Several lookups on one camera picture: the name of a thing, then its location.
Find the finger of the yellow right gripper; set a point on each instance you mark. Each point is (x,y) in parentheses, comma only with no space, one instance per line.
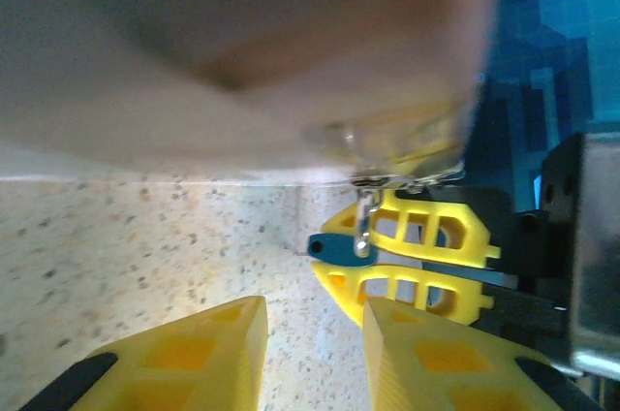
(349,285)
(465,236)

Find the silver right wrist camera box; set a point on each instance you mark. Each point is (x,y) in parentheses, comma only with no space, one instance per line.
(600,236)

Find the pink illustrated tin box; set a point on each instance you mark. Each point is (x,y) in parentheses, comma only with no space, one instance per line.
(218,42)

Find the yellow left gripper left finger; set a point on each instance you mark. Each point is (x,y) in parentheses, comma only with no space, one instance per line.
(203,362)

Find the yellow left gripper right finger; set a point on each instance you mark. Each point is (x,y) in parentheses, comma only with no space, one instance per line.
(436,372)

